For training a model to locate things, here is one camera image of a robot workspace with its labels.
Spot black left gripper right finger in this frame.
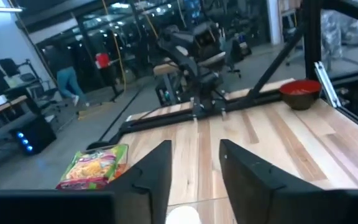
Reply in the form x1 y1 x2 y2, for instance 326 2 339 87
218 138 320 224

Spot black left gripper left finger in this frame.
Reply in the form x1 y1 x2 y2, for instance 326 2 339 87
103 139 173 224

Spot pink ramen packet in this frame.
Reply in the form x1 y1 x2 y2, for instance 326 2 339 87
55 143 130 191

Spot black office chair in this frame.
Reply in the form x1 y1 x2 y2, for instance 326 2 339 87
225 32 253 79
0 57 60 110

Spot red black bowl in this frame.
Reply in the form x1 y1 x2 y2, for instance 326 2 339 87
278 78 323 111

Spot red object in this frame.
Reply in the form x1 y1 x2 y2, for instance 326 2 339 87
94 52 112 70

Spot grey camouflage jacket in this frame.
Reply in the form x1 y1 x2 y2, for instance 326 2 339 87
320 9 358 60

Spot black computer blue lights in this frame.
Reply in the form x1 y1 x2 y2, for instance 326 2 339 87
9 115 58 156

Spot person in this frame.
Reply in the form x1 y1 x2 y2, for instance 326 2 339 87
44 43 90 108

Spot wooden desk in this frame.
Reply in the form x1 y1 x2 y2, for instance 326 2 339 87
0 95 42 162

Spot black aluminium frame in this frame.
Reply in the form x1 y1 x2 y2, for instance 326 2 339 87
85 0 358 152

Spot white metal bracket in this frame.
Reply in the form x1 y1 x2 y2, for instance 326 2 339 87
314 60 342 109

